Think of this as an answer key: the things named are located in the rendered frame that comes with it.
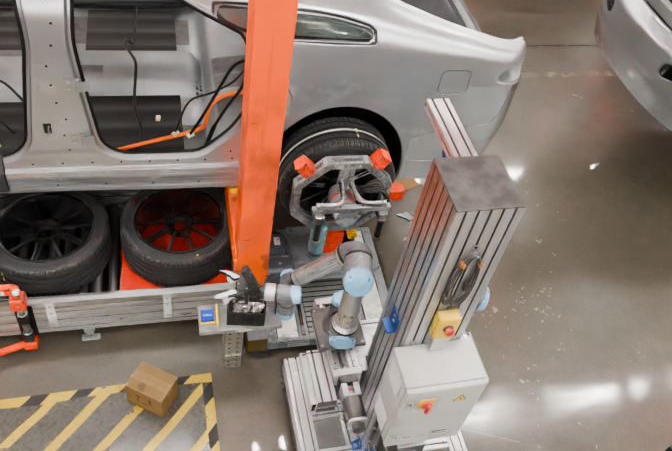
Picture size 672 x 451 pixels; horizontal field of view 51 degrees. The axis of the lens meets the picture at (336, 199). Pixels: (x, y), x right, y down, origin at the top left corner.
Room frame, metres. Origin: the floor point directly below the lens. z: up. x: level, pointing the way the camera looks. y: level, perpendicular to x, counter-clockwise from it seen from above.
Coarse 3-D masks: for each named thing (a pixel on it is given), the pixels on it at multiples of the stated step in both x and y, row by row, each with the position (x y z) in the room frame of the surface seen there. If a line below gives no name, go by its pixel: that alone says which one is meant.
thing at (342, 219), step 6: (336, 186) 2.70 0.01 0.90; (348, 186) 2.73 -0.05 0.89; (330, 192) 2.66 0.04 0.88; (336, 192) 2.65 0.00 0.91; (348, 192) 2.66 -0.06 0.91; (330, 198) 2.63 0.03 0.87; (336, 198) 2.61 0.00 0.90; (348, 198) 2.61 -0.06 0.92; (354, 198) 2.66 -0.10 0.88; (342, 204) 2.56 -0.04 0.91; (348, 204) 2.57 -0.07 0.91; (336, 216) 2.51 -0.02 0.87; (342, 216) 2.52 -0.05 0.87; (348, 216) 2.53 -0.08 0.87; (354, 216) 2.54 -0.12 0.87; (336, 222) 2.51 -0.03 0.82; (342, 222) 2.52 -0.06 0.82; (348, 222) 2.53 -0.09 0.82; (354, 222) 2.54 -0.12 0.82
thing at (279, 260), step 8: (272, 232) 2.72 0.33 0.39; (272, 240) 2.63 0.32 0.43; (280, 240) 2.64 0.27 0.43; (272, 248) 2.57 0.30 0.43; (280, 248) 2.58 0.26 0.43; (272, 256) 2.54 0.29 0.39; (280, 256) 2.54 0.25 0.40; (288, 256) 2.55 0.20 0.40; (272, 264) 2.47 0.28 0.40; (280, 264) 2.48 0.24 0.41; (288, 264) 2.49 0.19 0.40; (272, 272) 2.42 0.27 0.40; (280, 272) 2.43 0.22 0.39; (272, 280) 2.40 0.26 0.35
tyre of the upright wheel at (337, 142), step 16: (304, 128) 2.87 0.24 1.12; (320, 128) 2.84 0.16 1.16; (336, 128) 2.85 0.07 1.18; (352, 128) 2.88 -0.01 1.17; (368, 128) 2.95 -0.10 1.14; (288, 144) 2.81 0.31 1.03; (304, 144) 2.75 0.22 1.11; (320, 144) 2.73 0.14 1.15; (336, 144) 2.73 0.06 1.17; (352, 144) 2.76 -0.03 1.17; (368, 144) 2.81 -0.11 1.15; (288, 160) 2.71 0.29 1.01; (288, 176) 2.64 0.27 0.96; (288, 192) 2.65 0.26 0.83; (288, 208) 2.65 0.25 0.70
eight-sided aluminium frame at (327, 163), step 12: (336, 156) 2.70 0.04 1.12; (348, 156) 2.72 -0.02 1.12; (360, 156) 2.74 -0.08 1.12; (324, 168) 2.62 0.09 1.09; (336, 168) 2.64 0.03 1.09; (348, 168) 2.66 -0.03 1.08; (360, 168) 2.69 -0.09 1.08; (372, 168) 2.71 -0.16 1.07; (300, 180) 2.60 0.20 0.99; (312, 180) 2.60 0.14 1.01; (384, 180) 2.75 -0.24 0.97; (300, 192) 2.58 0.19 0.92; (300, 216) 2.59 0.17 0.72; (312, 216) 2.67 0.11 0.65; (360, 216) 2.76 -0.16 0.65; (372, 216) 2.73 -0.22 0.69; (336, 228) 2.67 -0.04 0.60; (348, 228) 2.69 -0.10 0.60
